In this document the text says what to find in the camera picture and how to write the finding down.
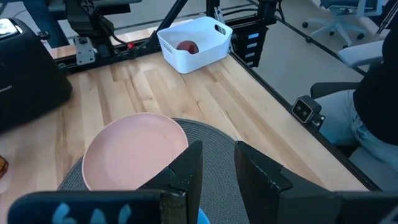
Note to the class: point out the round grey woven placemat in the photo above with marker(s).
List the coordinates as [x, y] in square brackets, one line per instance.
[217, 174]

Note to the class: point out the person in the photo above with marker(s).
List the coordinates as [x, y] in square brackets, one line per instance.
[379, 102]

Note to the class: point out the small red connector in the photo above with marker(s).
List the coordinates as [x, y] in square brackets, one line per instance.
[131, 45]

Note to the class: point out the black toaster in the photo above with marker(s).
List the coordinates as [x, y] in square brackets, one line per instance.
[28, 77]

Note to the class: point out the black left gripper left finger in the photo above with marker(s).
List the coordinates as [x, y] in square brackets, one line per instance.
[174, 199]

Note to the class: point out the amber faceted tumbler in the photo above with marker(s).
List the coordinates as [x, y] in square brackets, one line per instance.
[3, 166]

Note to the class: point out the black aluminium table frame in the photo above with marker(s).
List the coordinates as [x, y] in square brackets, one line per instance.
[273, 93]

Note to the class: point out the blue bowl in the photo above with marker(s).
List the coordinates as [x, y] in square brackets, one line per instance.
[202, 219]

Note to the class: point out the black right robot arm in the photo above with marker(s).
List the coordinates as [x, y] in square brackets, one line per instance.
[90, 18]

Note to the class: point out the white plastic basket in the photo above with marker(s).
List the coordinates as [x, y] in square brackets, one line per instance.
[186, 62]

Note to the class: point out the small black depth camera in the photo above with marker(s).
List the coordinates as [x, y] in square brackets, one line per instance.
[304, 109]

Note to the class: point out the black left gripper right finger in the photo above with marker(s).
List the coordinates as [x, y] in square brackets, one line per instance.
[280, 202]

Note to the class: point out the light grey office chair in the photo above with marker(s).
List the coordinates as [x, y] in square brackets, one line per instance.
[360, 54]
[339, 18]

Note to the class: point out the pink plate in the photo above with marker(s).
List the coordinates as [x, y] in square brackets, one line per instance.
[133, 149]

